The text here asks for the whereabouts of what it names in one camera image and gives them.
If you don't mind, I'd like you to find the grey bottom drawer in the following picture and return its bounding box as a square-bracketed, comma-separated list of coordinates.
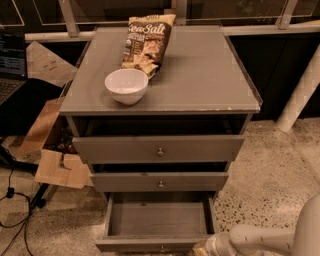
[96, 192, 217, 253]

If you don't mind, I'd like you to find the grey drawer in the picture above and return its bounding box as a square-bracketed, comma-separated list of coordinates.
[96, 192, 217, 253]
[73, 135, 244, 164]
[91, 172, 228, 192]

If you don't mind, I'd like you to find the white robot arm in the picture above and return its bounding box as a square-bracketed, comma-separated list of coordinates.
[193, 194, 320, 256]

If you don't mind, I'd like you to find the grey top drawer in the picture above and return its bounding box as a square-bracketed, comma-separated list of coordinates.
[73, 135, 244, 164]

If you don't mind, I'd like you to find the grey wooden drawer cabinet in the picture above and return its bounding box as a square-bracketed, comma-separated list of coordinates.
[59, 25, 263, 201]

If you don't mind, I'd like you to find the grey middle drawer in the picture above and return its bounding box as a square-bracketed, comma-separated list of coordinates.
[91, 172, 228, 192]

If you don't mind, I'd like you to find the white ceramic bowl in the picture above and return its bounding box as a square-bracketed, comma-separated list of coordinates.
[105, 69, 149, 105]

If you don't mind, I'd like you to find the sea salt chips bag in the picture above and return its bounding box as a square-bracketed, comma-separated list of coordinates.
[121, 14, 176, 79]

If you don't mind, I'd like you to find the brown paper sheet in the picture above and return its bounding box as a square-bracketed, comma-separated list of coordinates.
[26, 41, 78, 88]

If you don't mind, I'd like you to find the open laptop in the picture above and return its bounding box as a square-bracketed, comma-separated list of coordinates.
[0, 31, 28, 105]

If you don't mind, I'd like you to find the black cable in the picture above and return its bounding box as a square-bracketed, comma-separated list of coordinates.
[0, 146, 39, 256]

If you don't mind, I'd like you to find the white diagonal post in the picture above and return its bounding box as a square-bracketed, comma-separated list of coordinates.
[276, 45, 320, 132]

